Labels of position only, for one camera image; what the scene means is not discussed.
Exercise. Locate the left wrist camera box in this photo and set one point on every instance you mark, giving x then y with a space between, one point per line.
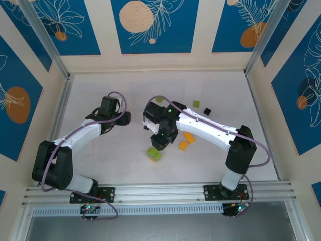
121 102

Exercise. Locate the orange two-by-four lego brick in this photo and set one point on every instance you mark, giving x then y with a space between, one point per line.
189 137

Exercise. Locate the aluminium frame post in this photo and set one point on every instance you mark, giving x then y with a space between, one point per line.
267 37
46 37

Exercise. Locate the long aluminium mounting rail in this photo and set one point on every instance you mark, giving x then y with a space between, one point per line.
160 193

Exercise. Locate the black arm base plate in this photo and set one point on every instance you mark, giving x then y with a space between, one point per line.
107 194
210 193

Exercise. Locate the grey metal sheet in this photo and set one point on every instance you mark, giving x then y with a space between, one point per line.
160 229

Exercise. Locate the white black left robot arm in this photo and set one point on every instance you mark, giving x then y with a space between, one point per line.
75 135

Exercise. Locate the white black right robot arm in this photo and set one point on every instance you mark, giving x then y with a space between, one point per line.
205 128

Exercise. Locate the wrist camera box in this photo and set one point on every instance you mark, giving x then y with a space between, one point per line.
151 126
121 102

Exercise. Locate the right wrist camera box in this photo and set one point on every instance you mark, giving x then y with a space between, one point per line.
151 126

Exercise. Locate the aluminium side rail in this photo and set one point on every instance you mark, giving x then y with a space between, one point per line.
58 125
260 113

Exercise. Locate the orange two-by-two lego brick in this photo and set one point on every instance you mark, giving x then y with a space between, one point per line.
183 145
152 160

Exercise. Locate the green two-by-two lego brick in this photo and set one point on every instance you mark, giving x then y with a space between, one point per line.
159 100
196 104

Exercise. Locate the green two-by-four lego brick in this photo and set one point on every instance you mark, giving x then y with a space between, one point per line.
151 151
157 156

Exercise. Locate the black lego brick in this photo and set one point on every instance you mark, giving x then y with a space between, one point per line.
207 111

